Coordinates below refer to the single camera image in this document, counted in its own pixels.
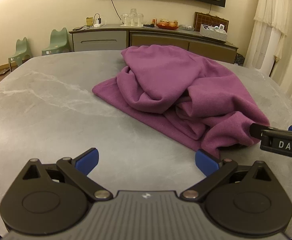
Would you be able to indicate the grey brown sideboard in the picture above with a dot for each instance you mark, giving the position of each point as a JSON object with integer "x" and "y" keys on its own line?
{"x": 101, "y": 40}

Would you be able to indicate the clear glasses on tray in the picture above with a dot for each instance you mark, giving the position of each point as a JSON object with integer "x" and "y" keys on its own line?
{"x": 132, "y": 18}

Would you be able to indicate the red fruit plate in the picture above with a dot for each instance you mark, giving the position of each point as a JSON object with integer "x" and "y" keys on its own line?
{"x": 167, "y": 25}

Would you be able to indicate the white curtain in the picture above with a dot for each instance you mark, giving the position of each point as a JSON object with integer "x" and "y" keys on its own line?
{"x": 285, "y": 30}

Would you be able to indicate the purple pants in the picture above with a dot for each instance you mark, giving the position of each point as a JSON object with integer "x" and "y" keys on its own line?
{"x": 166, "y": 80}

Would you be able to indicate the dark bag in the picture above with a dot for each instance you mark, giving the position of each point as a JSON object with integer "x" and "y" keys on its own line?
{"x": 240, "y": 58}

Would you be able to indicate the black tray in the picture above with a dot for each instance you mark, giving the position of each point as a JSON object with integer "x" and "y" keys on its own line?
{"x": 149, "y": 25}

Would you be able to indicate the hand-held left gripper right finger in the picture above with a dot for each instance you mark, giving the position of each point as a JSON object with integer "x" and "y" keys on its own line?
{"x": 205, "y": 162}

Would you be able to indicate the white storage basket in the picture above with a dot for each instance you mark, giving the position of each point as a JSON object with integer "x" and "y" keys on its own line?
{"x": 213, "y": 33}

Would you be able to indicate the clear dish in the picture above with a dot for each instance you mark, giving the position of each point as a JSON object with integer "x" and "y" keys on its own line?
{"x": 187, "y": 27}

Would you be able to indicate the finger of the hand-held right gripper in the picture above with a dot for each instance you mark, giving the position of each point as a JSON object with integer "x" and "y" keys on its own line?
{"x": 255, "y": 130}

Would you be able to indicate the white power strip with charger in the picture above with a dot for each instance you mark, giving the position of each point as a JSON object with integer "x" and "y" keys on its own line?
{"x": 98, "y": 24}

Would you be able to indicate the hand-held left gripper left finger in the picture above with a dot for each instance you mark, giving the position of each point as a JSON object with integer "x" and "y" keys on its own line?
{"x": 87, "y": 161}

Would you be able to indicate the small green chair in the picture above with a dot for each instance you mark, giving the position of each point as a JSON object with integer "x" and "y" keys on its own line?
{"x": 57, "y": 41}
{"x": 19, "y": 52}

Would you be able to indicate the white tower air conditioner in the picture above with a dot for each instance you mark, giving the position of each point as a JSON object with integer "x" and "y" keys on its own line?
{"x": 259, "y": 50}

